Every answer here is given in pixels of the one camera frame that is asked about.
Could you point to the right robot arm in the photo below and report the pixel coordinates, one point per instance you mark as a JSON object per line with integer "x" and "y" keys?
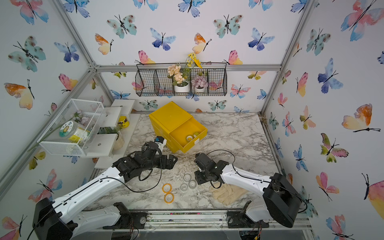
{"x": 281, "y": 201}

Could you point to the clear mesh box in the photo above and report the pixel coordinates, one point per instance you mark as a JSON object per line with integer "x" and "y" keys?
{"x": 84, "y": 112}

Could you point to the round jar colourful lid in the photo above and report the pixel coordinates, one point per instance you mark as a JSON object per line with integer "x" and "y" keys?
{"x": 74, "y": 132}

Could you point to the clear tape roll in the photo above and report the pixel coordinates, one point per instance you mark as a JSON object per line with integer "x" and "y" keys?
{"x": 187, "y": 178}
{"x": 184, "y": 188}
{"x": 192, "y": 184}

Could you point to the clear tape roll left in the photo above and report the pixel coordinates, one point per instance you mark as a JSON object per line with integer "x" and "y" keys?
{"x": 184, "y": 188}

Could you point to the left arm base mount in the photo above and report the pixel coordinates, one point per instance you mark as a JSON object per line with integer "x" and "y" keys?
{"x": 128, "y": 219}

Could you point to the orange tape roll upper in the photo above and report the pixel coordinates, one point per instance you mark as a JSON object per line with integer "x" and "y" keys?
{"x": 167, "y": 188}

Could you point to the yellow drawer cabinet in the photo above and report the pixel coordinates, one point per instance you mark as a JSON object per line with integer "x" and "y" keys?
{"x": 166, "y": 119}

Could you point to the yellow top drawer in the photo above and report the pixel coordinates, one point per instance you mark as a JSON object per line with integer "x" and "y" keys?
{"x": 178, "y": 136}

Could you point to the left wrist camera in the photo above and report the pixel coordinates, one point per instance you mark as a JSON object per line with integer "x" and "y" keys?
{"x": 161, "y": 142}

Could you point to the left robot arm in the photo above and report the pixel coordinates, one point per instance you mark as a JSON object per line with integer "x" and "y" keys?
{"x": 63, "y": 218}

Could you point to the white pot purple flowers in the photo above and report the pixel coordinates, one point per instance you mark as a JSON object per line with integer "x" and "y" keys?
{"x": 200, "y": 84}

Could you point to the orange tape roll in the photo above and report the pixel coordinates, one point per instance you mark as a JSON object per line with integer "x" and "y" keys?
{"x": 167, "y": 188}
{"x": 169, "y": 198}

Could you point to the yellow toy figure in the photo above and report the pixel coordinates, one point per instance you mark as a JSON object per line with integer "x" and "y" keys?
{"x": 123, "y": 122}

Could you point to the clear tape roll right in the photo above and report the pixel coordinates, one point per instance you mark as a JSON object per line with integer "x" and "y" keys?
{"x": 192, "y": 184}

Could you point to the orange tape roll lower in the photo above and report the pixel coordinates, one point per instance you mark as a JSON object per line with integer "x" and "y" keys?
{"x": 169, "y": 198}

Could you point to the clear tape roll top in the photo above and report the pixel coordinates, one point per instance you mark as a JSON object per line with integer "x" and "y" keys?
{"x": 187, "y": 178}

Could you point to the white stepped shelf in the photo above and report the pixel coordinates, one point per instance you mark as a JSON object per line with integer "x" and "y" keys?
{"x": 101, "y": 147}

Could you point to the aluminium front rail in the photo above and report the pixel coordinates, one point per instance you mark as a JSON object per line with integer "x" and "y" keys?
{"x": 159, "y": 220}

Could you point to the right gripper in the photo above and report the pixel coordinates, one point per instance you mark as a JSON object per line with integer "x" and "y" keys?
{"x": 197, "y": 175}

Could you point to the white pot peach flowers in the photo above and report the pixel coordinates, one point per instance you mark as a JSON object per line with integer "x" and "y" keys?
{"x": 180, "y": 80}

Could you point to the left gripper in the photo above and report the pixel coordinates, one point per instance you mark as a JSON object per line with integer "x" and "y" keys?
{"x": 170, "y": 164}

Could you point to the black wire wall basket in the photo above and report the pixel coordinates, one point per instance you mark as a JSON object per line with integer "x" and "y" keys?
{"x": 152, "y": 79}

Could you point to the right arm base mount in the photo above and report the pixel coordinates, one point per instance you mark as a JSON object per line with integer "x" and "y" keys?
{"x": 239, "y": 219}

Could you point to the cream work glove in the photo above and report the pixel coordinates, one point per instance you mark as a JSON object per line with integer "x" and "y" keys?
{"x": 227, "y": 194}

